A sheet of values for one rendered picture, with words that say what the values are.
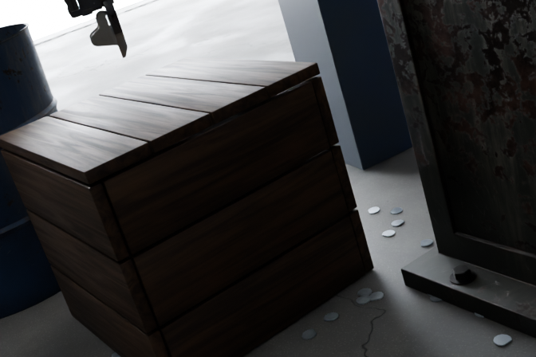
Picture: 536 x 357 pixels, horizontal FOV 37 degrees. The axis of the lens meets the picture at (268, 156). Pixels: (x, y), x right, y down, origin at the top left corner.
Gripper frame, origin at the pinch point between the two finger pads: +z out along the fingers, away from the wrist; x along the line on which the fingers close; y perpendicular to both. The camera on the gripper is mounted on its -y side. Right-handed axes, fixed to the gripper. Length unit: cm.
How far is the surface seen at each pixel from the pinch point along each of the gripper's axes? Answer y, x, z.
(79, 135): 11.4, 33.3, 4.5
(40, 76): 16.9, -9.0, 1.1
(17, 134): 21.4, 18.4, 4.5
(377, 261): -25, 37, 40
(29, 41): 16.4, -9.8, -5.7
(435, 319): -25, 58, 40
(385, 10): -33, 48, -1
